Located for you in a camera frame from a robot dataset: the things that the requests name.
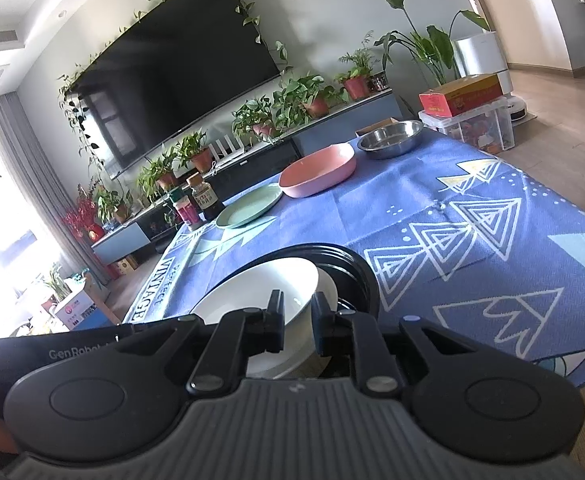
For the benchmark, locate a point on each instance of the white ribbed bowl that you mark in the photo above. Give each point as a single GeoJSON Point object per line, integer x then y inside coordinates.
{"type": "Point", "coordinates": [328, 287]}

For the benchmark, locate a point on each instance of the window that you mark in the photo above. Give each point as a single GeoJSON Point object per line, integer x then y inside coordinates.
{"type": "Point", "coordinates": [2, 210]}

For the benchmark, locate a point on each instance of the small floor plant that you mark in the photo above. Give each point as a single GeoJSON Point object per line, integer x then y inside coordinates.
{"type": "Point", "coordinates": [57, 285]}

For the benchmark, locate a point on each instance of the blue printed tablecloth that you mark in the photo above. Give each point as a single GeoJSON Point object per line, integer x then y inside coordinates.
{"type": "Point", "coordinates": [422, 185]}

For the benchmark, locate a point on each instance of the grey curtain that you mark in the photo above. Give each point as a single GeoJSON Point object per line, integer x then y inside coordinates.
{"type": "Point", "coordinates": [32, 160]}

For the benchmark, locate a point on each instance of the clear plastic storage box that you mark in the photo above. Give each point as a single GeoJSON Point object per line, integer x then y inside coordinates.
{"type": "Point", "coordinates": [487, 127]}

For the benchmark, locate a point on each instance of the red flower decoration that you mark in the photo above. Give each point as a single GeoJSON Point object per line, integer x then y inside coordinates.
{"type": "Point", "coordinates": [80, 215]}

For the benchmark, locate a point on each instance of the brown cap sauce bottle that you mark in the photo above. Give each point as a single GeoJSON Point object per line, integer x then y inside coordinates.
{"type": "Point", "coordinates": [206, 199]}

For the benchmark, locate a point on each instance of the white router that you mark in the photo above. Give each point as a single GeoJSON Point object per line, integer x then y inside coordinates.
{"type": "Point", "coordinates": [227, 147]}

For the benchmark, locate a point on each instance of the white and blue box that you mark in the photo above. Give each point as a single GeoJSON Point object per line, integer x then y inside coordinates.
{"type": "Point", "coordinates": [77, 310]}

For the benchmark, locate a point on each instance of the black flat television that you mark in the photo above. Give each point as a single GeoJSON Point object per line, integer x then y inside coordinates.
{"type": "Point", "coordinates": [182, 75]}

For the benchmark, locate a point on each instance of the green cap seasoning jar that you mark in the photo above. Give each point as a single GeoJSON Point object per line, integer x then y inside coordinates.
{"type": "Point", "coordinates": [187, 212]}

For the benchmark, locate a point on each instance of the stainless steel bowl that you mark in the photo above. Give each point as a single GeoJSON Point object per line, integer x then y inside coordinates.
{"type": "Point", "coordinates": [390, 137]}

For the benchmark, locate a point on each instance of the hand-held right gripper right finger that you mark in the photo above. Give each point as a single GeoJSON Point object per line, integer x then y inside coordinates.
{"type": "Point", "coordinates": [322, 325]}

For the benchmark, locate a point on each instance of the white air purifier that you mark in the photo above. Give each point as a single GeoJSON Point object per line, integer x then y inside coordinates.
{"type": "Point", "coordinates": [477, 55]}

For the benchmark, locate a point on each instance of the potted green plant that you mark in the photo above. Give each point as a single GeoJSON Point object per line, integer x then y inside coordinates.
{"type": "Point", "coordinates": [202, 160]}
{"type": "Point", "coordinates": [317, 106]}
{"type": "Point", "coordinates": [357, 87]}
{"type": "Point", "coordinates": [166, 180]}
{"type": "Point", "coordinates": [252, 117]}
{"type": "Point", "coordinates": [110, 205]}

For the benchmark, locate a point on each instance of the pink bowl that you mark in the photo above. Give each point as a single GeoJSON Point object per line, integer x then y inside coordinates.
{"type": "Point", "coordinates": [317, 167]}

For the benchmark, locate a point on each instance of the blue grey television cabinet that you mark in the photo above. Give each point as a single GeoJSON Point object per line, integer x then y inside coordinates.
{"type": "Point", "coordinates": [352, 117]}

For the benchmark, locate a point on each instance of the small black pot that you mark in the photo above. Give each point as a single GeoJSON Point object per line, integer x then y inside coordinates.
{"type": "Point", "coordinates": [378, 82]}

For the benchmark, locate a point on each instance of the white robot vacuum dock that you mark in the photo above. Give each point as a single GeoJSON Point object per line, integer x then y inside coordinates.
{"type": "Point", "coordinates": [517, 107]}

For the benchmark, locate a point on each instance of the small brown cardboard box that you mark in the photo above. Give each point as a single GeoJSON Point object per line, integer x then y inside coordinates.
{"type": "Point", "coordinates": [126, 266]}

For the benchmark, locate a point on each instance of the green plate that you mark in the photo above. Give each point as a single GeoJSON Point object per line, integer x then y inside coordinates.
{"type": "Point", "coordinates": [250, 205]}

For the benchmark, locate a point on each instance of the open brown cardboard box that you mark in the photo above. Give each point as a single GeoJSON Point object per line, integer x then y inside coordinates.
{"type": "Point", "coordinates": [372, 127]}

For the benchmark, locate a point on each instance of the white smooth bowl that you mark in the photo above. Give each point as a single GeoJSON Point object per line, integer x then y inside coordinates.
{"type": "Point", "coordinates": [252, 290]}

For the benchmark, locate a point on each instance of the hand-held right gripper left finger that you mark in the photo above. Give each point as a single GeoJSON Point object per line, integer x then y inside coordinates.
{"type": "Point", "coordinates": [275, 320]}

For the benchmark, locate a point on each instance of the red cardboard box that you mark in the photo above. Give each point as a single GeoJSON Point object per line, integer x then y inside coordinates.
{"type": "Point", "coordinates": [465, 95]}

